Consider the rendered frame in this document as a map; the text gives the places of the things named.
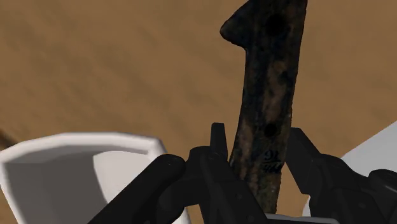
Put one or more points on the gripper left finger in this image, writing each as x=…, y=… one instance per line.
x=217, y=186

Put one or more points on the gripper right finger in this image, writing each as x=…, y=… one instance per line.
x=335, y=183

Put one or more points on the white plate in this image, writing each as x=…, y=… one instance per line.
x=372, y=149

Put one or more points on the white bowl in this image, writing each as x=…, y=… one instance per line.
x=62, y=173

